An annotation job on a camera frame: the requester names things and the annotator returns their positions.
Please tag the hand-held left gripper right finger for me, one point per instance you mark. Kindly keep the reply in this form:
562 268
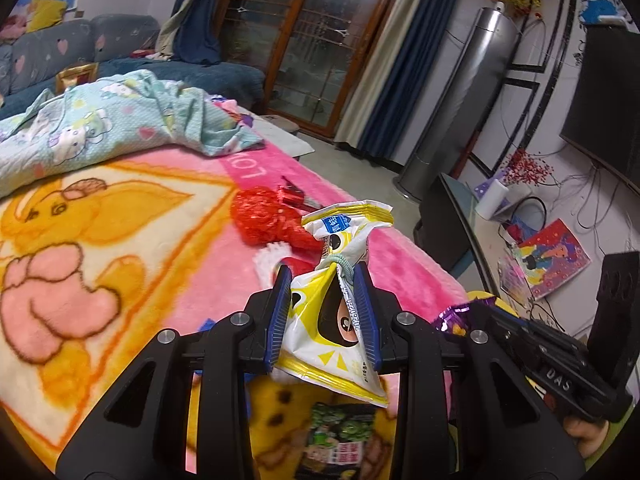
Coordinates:
367 315

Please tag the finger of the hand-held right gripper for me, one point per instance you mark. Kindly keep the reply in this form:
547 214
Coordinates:
505 327

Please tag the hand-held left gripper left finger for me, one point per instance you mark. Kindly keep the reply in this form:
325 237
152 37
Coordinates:
281 320

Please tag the white and yellow snack packet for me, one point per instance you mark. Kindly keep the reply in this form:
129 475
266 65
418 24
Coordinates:
320 320

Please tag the purple foil wrapper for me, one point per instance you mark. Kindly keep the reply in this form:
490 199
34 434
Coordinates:
452 317

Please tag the white and red plush toy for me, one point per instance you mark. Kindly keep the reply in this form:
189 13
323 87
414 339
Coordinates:
272 260

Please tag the red plastic wrapper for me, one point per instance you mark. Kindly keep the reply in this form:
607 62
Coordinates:
265 215

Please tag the person's right forearm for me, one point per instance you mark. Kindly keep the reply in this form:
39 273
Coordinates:
600 455

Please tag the person's right hand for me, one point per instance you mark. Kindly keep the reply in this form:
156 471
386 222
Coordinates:
585 432

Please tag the colourful picture book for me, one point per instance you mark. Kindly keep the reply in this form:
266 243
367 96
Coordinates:
550 260

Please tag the pink printed blanket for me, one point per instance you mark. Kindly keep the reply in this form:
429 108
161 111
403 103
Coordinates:
210 270

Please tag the dark television cabinet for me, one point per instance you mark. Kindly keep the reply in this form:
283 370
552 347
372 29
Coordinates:
450 225

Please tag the red candy bar wrapper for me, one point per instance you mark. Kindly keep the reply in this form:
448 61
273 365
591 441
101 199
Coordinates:
295 195

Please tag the white paper towel roll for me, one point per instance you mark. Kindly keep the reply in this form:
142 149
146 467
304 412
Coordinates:
492 199

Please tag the green snack packet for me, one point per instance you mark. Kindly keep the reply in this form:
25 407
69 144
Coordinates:
335 440

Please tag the purple dotted gift bag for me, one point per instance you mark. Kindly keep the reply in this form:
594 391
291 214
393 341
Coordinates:
481 189

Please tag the red berry branches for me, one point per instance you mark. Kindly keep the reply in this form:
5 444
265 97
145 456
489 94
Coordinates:
527 167

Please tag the white top coffee table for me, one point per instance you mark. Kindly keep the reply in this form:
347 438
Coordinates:
285 134

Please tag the silver tower air conditioner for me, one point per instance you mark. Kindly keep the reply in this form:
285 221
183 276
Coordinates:
475 90

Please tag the black television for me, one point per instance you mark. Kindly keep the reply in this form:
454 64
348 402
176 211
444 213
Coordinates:
610 105

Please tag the beige curtain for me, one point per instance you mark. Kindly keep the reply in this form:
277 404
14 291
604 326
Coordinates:
385 60

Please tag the blue curtain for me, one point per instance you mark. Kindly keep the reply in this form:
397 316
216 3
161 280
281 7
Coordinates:
420 60
210 15

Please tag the light blue printed quilt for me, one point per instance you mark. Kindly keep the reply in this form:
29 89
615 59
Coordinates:
100 125

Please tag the wooden glass sliding door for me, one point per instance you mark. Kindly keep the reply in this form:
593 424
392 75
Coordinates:
310 50

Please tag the red cloth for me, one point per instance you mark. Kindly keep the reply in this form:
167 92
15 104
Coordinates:
147 54

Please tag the gold box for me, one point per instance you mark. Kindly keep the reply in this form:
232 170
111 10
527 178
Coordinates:
75 76

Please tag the blue grey heart sofa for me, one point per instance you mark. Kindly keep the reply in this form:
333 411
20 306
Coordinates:
125 35

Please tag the yellow pillow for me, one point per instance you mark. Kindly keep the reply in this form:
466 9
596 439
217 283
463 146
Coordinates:
46 14

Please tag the pile of pink clothes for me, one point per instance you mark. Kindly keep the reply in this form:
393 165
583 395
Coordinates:
12 27

